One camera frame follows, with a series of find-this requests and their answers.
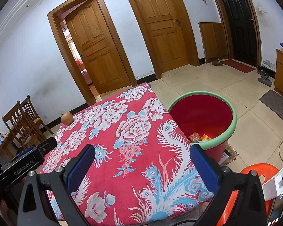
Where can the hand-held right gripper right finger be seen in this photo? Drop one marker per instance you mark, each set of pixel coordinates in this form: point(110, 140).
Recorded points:
point(204, 169)

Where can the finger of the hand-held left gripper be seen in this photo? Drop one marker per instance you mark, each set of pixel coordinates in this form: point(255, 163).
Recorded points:
point(48, 144)

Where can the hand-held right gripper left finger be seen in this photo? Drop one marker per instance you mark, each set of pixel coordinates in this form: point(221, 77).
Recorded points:
point(80, 167)

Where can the small orange box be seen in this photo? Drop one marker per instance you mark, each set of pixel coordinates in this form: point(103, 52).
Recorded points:
point(193, 138)

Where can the red bucket with green rim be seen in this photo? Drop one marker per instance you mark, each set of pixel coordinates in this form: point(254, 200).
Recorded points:
point(200, 113)

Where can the wooden side table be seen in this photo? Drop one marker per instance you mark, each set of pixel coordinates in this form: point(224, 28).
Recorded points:
point(7, 143)

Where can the flat cardboard box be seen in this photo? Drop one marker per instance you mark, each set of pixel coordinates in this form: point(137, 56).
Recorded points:
point(230, 155)

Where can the apple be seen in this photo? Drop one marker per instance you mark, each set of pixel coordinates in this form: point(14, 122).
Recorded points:
point(67, 118)

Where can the wooden chair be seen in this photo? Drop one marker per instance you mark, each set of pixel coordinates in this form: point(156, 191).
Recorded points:
point(28, 108)
point(13, 117)

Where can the orange plastic stool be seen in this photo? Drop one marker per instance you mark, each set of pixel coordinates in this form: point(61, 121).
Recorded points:
point(257, 171)

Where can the white power strip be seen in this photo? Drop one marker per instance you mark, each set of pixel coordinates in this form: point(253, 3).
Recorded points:
point(270, 186)

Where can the red floral tablecloth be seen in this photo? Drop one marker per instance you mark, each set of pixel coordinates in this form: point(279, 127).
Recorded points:
point(136, 127)

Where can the smartphone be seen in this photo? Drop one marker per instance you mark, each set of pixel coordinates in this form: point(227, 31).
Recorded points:
point(277, 209)

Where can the grey floor mat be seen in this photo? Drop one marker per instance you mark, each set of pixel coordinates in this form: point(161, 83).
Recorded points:
point(276, 101)

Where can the wooden panel door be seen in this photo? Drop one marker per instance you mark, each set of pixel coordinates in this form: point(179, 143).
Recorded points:
point(101, 51)
point(162, 33)

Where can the brown shoes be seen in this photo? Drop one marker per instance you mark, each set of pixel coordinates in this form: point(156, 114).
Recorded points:
point(217, 62)

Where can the grey shoes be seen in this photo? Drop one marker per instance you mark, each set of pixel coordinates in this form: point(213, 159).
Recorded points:
point(265, 80)

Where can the red door mat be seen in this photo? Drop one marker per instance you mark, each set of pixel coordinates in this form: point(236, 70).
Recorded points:
point(238, 66)

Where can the dark shoes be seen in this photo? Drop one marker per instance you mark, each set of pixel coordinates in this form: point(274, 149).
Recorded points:
point(263, 72)

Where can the black panel door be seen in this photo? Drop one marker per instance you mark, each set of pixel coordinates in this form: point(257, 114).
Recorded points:
point(240, 23)

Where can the wooden door frame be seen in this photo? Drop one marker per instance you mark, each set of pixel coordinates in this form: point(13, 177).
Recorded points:
point(188, 28)
point(219, 9)
point(59, 40)

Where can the wooden wall panel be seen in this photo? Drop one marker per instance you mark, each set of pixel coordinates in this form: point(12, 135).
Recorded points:
point(212, 41)

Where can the white wall switch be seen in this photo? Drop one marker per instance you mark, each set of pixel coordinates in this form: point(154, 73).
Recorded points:
point(263, 10)

